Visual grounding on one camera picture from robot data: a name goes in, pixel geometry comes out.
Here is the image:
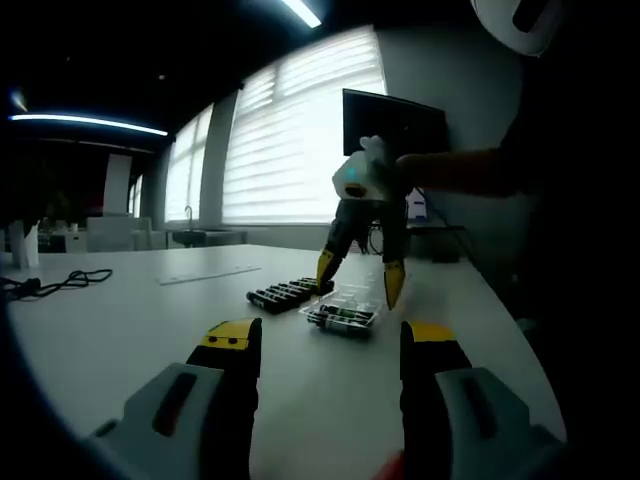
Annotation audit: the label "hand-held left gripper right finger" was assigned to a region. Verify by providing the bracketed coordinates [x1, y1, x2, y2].
[399, 319, 569, 480]

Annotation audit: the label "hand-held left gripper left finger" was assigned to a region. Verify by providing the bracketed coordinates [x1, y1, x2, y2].
[82, 317, 264, 480]

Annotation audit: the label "clear plastic box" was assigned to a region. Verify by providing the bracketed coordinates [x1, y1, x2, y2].
[298, 280, 390, 335]

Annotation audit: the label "packed batch of medicine bottles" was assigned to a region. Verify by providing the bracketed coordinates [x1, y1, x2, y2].
[305, 302, 375, 335]

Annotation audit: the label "row of dark medicine bottles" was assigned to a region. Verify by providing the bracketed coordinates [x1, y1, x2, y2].
[245, 276, 335, 315]

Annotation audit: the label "person's left hand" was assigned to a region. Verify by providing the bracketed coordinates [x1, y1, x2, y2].
[372, 446, 407, 480]

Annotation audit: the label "large white window blind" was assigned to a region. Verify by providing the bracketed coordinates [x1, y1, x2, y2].
[221, 25, 390, 227]

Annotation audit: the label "clear flat plastic strip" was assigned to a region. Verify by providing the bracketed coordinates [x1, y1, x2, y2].
[157, 265, 263, 287]

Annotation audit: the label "sink counter with faucet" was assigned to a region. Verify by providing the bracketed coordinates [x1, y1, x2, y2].
[166, 203, 250, 248]

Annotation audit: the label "narrow white window blind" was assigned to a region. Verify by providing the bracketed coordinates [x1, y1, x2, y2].
[163, 102, 215, 225]

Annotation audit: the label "white office desks and chairs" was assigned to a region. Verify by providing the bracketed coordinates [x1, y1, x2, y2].
[39, 215, 167, 254]

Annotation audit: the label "white chest-worn device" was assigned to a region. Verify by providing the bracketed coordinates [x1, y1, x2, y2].
[472, 0, 566, 59]

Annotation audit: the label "green potted plant white pot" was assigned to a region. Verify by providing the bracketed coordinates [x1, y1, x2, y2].
[0, 164, 81, 270]

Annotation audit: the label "black laptop cables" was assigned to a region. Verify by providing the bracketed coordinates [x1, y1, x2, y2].
[355, 223, 387, 257]

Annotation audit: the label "black wall monitor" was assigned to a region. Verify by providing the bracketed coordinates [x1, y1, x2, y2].
[342, 88, 449, 157]

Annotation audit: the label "black cable with adapter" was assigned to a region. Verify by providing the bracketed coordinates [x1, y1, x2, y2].
[0, 268, 114, 302]

